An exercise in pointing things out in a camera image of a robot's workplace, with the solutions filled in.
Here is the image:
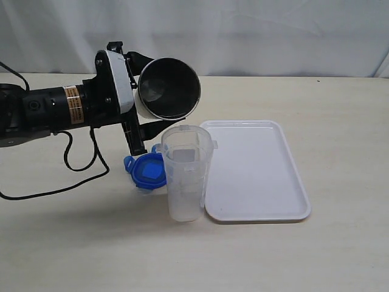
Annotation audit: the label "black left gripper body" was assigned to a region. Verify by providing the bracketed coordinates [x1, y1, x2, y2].
[76, 41, 146, 156]

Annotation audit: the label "blue plastic lid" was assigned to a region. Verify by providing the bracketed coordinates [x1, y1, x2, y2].
[123, 144, 167, 195]

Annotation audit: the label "stainless steel cup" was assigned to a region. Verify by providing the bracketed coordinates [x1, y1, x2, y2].
[134, 57, 201, 120]

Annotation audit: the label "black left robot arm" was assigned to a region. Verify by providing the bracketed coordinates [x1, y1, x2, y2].
[1, 41, 173, 156]

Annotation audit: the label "clear plastic tall container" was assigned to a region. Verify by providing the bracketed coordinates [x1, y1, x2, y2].
[156, 125, 215, 223]

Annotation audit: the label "white backdrop curtain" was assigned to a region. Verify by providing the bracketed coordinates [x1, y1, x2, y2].
[1, 1, 388, 78]

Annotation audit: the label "white plastic tray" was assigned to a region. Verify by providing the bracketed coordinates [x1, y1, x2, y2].
[201, 120, 311, 224]

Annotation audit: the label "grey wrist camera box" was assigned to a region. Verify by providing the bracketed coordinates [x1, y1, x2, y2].
[105, 50, 134, 114]

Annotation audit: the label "black cable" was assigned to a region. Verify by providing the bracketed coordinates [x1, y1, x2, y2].
[0, 60, 110, 201]

